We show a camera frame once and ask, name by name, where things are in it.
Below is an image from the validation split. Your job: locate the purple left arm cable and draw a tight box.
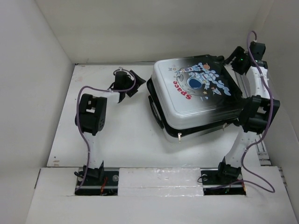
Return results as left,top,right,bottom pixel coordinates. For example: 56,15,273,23
74,69,136,192

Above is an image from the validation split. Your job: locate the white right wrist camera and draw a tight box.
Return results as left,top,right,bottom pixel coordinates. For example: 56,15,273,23
249,41,263,48

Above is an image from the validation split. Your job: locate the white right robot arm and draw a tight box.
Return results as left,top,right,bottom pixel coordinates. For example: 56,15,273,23
216,41,280,188

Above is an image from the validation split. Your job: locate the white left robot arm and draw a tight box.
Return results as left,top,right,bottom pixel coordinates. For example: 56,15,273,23
75,68,146,188

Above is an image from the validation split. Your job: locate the black suitcase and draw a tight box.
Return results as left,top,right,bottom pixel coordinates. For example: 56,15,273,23
147,55,244,141

